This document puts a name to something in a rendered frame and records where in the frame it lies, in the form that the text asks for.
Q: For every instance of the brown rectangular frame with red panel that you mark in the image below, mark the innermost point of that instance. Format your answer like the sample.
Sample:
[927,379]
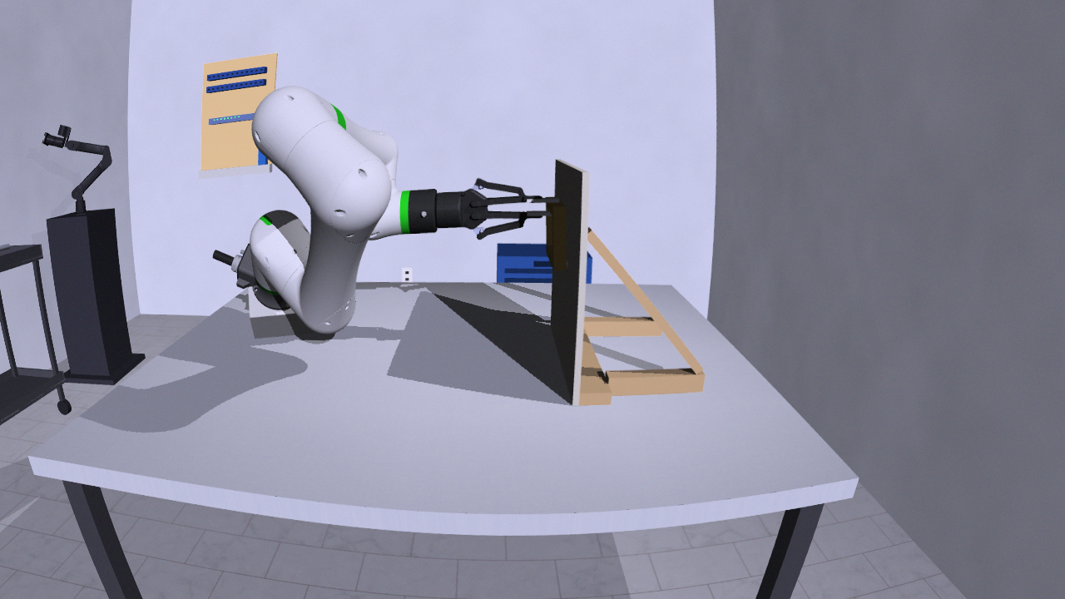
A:
[556,236]

